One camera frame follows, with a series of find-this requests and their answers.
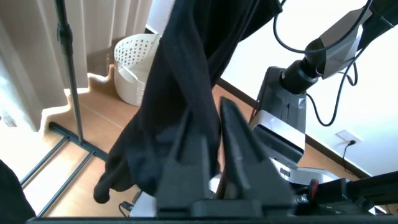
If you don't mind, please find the beige curtain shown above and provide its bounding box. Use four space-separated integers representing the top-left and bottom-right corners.
0 0 153 133

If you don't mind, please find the white laundry basket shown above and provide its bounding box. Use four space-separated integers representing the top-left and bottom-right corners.
113 33 161 106

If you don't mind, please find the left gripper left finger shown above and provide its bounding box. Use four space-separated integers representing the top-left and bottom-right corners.
156 108 211 217

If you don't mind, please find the black clothes rack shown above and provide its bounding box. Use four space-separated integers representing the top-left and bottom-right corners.
19 0 109 218

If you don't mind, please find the white wall socket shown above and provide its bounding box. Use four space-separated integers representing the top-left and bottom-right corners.
335 129 363 144

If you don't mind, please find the black shirt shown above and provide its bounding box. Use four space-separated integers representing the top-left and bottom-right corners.
93 0 284 205

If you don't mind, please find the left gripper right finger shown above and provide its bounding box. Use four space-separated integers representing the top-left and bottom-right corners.
219 96 295 217

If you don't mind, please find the black cable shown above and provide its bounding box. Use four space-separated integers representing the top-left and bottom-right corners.
272 0 374 54
118 200 135 218
306 46 368 128
341 139 358 172

